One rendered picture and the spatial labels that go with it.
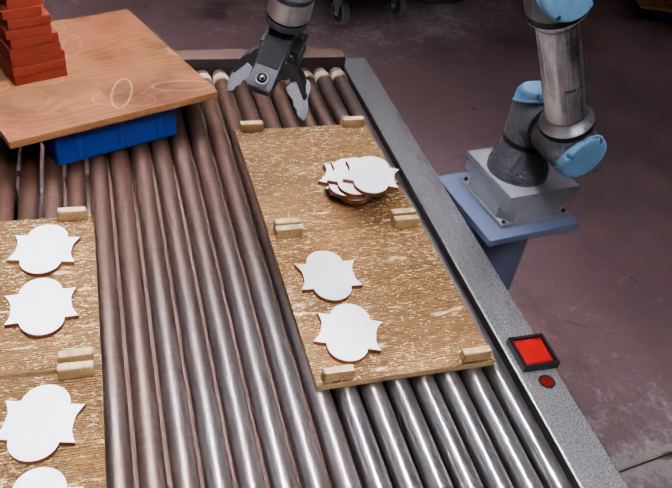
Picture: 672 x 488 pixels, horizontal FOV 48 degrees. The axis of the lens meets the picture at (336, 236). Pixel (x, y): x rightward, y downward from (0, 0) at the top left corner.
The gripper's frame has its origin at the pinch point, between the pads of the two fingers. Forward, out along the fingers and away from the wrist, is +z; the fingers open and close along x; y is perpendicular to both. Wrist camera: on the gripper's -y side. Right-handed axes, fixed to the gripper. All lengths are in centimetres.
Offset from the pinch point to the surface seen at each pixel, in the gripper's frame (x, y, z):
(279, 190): -5.1, 11.7, 33.6
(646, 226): -150, 157, 132
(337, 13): 27, 284, 177
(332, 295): -24.6, -16.9, 24.0
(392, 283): -35.3, -8.1, 24.9
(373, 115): -18, 57, 42
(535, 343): -65, -13, 20
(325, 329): -25.6, -26.0, 22.2
